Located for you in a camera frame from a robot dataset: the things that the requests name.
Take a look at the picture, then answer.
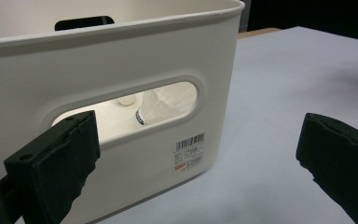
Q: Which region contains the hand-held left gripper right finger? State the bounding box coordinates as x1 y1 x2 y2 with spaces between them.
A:
296 112 358 224

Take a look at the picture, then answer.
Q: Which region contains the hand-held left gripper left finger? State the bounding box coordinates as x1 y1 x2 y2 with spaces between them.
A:
3 110 102 224

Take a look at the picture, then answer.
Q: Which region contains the white plastic storage bin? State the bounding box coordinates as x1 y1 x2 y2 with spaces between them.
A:
0 0 246 224

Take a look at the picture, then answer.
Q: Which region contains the pale blue table mat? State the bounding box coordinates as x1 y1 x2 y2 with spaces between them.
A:
99 26 358 224

